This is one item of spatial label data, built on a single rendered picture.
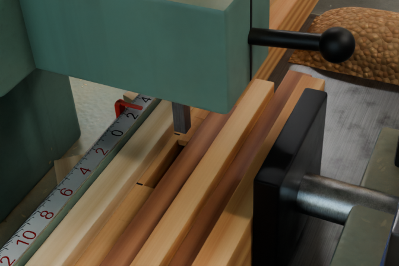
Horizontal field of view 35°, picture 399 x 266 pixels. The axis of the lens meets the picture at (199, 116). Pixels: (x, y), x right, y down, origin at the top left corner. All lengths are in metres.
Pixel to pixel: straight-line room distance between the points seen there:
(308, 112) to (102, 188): 0.13
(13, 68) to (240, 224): 0.17
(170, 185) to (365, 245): 0.12
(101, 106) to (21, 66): 0.31
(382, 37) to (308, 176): 0.22
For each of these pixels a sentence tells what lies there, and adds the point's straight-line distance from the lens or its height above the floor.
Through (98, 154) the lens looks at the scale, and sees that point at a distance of 0.42.
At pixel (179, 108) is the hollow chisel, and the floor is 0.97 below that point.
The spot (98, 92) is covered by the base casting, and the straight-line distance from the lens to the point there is 0.74.
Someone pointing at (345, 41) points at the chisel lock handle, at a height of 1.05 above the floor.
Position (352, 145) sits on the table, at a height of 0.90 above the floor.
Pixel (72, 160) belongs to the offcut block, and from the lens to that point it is 0.59.
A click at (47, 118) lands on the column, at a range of 0.62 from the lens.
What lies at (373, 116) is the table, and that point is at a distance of 0.54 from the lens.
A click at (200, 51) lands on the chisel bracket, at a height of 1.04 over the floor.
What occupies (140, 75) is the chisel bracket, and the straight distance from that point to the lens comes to 0.38.
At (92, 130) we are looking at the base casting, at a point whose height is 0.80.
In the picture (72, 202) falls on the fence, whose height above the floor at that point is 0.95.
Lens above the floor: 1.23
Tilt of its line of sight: 38 degrees down
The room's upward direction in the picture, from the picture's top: 4 degrees counter-clockwise
